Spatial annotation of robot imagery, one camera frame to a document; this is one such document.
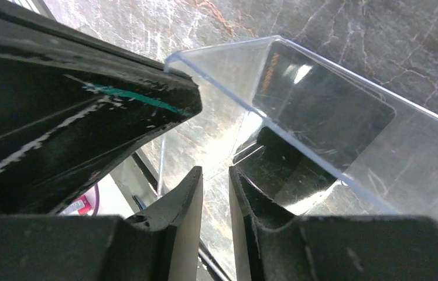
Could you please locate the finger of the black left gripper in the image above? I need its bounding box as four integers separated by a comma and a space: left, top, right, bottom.
0, 1, 203, 214

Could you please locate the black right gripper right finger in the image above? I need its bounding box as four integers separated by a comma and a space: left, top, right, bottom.
229, 167, 438, 280

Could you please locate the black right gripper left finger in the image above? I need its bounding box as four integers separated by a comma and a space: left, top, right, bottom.
0, 166, 203, 280

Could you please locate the clear acrylic card stand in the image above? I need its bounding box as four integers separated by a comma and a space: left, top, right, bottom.
158, 36, 438, 229

